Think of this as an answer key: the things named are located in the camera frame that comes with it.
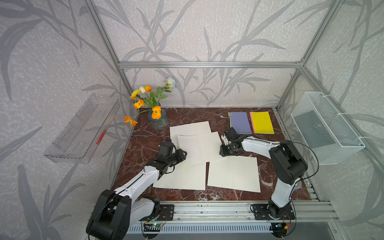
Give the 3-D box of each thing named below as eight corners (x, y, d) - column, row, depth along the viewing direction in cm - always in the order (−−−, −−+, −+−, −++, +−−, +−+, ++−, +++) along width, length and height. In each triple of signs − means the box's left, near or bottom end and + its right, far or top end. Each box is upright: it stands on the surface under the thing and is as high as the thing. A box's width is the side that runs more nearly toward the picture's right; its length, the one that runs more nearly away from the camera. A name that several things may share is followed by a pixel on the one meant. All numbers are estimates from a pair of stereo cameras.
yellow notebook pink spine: (254, 134, 108) (255, 132, 106) (248, 113, 121) (249, 111, 119) (275, 134, 108) (276, 132, 106) (267, 113, 121) (268, 111, 119)
